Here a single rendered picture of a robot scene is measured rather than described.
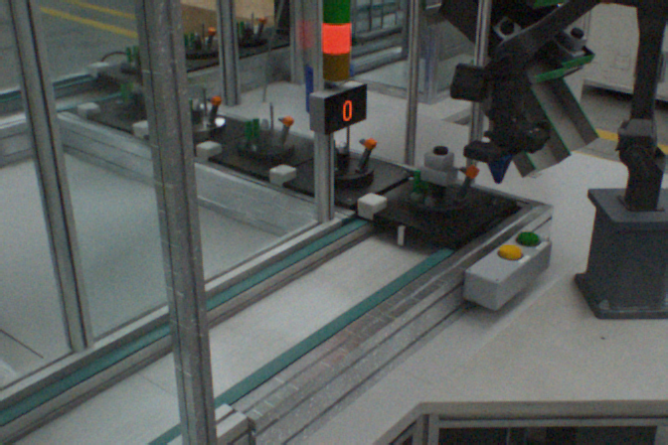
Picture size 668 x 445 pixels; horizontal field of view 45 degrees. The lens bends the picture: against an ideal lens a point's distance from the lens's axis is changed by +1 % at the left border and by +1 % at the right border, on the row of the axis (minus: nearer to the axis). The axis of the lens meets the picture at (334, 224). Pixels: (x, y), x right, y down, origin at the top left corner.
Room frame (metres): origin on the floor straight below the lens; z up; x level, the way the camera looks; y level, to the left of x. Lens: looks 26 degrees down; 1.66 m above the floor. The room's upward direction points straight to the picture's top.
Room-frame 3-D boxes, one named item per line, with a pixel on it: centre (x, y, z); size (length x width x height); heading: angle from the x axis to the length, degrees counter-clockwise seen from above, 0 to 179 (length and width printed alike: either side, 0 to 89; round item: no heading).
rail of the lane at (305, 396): (1.19, -0.16, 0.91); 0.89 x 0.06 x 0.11; 140
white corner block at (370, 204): (1.49, -0.08, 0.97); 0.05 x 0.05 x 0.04; 50
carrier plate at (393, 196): (1.50, -0.21, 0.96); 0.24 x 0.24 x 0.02; 50
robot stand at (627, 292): (1.31, -0.55, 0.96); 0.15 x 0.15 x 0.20; 1
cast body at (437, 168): (1.51, -0.21, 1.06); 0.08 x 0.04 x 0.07; 51
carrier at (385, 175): (1.66, -0.02, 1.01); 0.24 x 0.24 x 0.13; 50
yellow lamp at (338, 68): (1.43, 0.00, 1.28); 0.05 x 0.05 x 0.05
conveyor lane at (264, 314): (1.29, -0.01, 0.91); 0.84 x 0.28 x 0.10; 140
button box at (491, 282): (1.30, -0.33, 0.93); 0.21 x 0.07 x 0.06; 140
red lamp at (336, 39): (1.43, 0.00, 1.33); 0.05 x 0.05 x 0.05
